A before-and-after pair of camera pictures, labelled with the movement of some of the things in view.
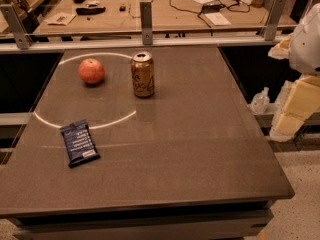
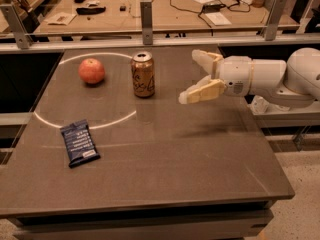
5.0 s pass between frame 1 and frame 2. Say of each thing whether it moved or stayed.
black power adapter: stayed
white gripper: moved
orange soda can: stayed
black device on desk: stayed
